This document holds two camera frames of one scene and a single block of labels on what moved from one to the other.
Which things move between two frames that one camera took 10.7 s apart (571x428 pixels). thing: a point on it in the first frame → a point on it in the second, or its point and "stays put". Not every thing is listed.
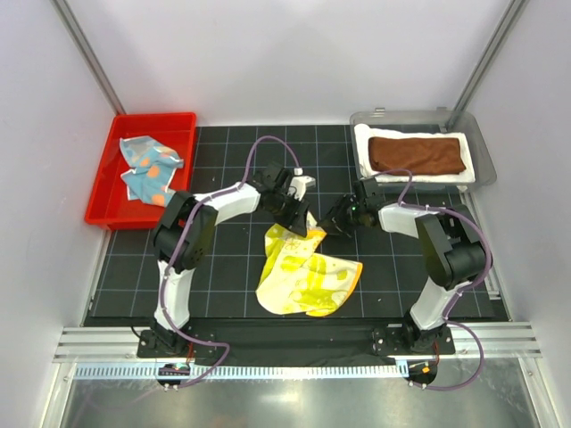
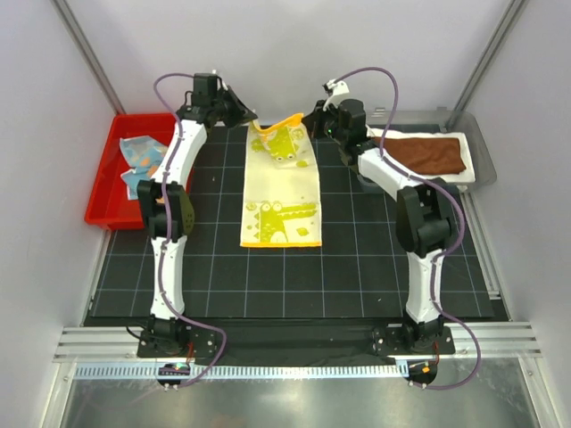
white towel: [363, 133] stays put
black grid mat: [285, 232] stays put
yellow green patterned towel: [296, 279] → [282, 205]
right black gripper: [340, 226] → [312, 121]
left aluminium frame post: [88, 54] stays put
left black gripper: [298, 219] → [241, 113]
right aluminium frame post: [504, 29] stays put
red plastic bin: [109, 204] stays put
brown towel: [415, 155] stays put
